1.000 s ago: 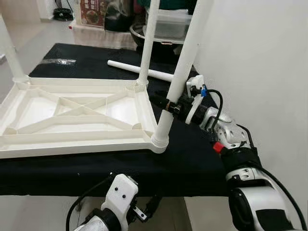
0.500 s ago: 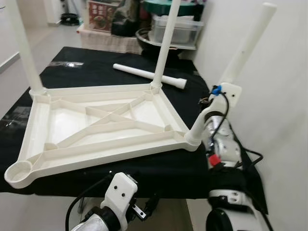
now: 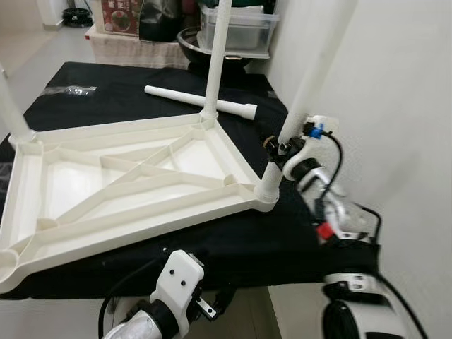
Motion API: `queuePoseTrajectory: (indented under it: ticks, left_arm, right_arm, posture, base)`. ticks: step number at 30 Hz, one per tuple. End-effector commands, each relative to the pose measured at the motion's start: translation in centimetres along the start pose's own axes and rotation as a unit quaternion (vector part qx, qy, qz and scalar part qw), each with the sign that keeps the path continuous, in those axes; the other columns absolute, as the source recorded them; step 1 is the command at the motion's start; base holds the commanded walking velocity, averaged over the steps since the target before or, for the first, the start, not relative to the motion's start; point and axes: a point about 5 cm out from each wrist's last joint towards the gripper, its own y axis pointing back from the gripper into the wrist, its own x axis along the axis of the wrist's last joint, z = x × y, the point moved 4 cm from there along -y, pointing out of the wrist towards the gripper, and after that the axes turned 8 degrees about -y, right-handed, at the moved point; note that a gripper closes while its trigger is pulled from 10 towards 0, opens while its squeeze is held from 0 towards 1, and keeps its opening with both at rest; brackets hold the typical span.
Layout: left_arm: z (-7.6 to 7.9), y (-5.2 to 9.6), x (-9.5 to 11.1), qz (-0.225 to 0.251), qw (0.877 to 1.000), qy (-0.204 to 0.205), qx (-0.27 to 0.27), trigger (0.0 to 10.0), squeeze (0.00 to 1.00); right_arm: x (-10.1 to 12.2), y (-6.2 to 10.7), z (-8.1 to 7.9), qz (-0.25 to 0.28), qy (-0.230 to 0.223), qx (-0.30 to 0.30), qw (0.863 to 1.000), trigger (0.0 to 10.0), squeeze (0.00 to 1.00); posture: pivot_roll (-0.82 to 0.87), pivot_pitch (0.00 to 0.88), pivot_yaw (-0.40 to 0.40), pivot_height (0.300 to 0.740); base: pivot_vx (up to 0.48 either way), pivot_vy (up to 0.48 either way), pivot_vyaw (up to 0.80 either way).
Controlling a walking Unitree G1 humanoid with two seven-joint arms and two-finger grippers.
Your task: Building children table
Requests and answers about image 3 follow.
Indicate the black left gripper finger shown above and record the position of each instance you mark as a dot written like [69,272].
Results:
[224,296]

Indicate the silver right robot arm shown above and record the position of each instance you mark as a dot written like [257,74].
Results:
[339,212]

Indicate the clear plastic storage box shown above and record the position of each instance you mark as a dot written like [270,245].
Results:
[251,32]

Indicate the black round bowl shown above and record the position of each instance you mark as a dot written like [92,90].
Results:
[191,46]

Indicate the black bag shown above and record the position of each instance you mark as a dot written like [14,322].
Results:
[162,21]

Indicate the beige woven bench cover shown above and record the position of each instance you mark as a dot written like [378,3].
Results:
[134,49]

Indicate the white plastic table top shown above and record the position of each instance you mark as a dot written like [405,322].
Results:
[70,183]

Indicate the black tablecloth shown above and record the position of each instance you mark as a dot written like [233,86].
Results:
[106,78]

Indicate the red picture box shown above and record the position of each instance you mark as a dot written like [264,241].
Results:
[120,15]

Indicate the black floor cleaning device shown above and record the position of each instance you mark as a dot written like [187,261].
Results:
[78,18]

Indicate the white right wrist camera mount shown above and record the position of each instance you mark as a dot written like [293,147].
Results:
[296,159]

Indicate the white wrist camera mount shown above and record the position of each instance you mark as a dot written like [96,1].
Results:
[296,159]
[176,279]

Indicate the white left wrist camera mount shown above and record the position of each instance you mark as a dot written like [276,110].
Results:
[176,279]

